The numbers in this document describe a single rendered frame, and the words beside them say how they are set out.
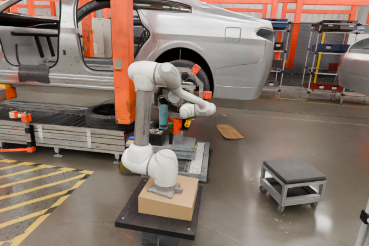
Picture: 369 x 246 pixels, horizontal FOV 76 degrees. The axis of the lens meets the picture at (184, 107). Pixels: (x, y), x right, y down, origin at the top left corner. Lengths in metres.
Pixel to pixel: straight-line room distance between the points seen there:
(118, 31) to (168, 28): 0.64
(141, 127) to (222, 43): 1.54
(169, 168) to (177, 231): 0.37
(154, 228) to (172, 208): 0.15
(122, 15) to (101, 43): 4.91
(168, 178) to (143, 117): 0.42
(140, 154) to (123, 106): 0.99
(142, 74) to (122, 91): 1.03
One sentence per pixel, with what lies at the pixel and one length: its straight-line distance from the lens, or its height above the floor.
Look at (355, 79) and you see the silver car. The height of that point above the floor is 0.96.
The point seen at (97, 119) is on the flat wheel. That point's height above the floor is 0.47.
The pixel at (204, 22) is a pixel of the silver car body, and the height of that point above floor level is 1.59.
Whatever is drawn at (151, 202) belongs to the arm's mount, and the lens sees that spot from 1.62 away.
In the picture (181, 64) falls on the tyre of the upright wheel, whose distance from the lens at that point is 2.49.
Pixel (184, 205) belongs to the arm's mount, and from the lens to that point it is 1.58.
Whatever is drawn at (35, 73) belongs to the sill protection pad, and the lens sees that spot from 3.62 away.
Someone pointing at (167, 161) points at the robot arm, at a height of 0.65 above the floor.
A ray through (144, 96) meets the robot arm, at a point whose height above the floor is 1.04.
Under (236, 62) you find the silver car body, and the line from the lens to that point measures 2.75.
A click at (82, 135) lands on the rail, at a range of 2.94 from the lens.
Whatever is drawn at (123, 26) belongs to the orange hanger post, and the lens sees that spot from 2.39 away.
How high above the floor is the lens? 1.39
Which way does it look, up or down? 16 degrees down
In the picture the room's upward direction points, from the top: 2 degrees clockwise
